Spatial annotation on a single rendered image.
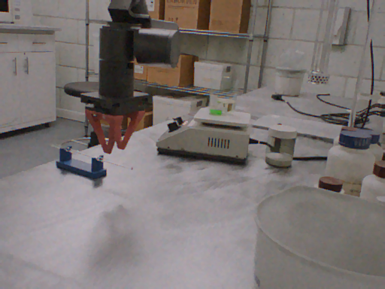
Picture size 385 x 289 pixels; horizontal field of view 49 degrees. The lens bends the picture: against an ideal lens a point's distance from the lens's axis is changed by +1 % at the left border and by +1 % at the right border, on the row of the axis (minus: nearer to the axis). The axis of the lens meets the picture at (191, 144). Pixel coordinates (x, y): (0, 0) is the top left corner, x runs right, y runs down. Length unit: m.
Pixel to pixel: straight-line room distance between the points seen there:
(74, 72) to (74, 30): 0.40
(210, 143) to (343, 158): 0.31
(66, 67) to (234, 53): 1.76
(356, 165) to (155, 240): 0.33
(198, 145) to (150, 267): 0.44
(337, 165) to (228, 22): 2.50
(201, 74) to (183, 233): 2.73
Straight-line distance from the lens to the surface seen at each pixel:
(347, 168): 0.70
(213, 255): 0.55
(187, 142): 0.90
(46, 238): 0.58
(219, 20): 3.15
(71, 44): 4.33
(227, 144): 0.89
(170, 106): 3.31
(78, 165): 0.80
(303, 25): 3.35
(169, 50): 0.64
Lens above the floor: 1.03
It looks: 16 degrees down
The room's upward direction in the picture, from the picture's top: 5 degrees clockwise
